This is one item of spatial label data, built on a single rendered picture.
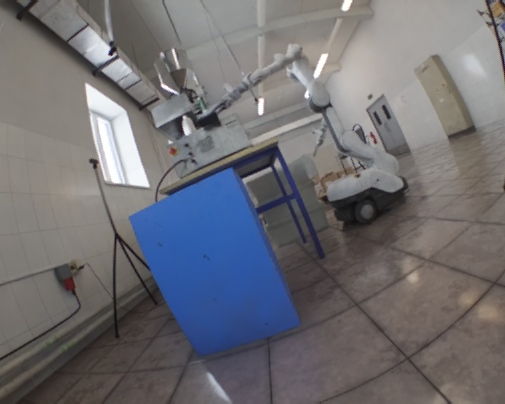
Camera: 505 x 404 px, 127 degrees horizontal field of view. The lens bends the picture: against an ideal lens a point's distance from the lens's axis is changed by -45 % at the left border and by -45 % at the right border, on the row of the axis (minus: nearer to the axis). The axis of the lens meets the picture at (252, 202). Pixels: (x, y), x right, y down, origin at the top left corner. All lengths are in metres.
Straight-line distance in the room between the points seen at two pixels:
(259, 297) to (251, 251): 0.16
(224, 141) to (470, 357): 1.43
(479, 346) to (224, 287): 0.75
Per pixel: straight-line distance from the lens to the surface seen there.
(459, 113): 6.05
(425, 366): 0.58
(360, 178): 1.66
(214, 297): 0.81
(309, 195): 2.09
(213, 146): 1.39
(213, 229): 0.74
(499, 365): 0.57
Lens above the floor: 0.46
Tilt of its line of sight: 1 degrees up
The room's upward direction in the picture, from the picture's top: 24 degrees counter-clockwise
